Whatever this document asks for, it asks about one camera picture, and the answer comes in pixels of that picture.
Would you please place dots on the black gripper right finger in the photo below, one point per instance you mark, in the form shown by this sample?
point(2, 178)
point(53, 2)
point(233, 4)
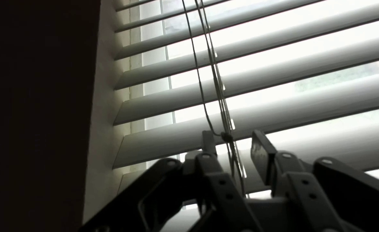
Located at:
point(300, 189)

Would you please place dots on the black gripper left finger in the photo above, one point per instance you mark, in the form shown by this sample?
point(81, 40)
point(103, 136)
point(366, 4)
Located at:
point(215, 189)

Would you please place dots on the white venetian window blinds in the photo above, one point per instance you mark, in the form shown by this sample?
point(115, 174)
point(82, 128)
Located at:
point(262, 73)

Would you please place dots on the white window frame sill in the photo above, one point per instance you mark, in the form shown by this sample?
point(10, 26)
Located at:
point(100, 107)

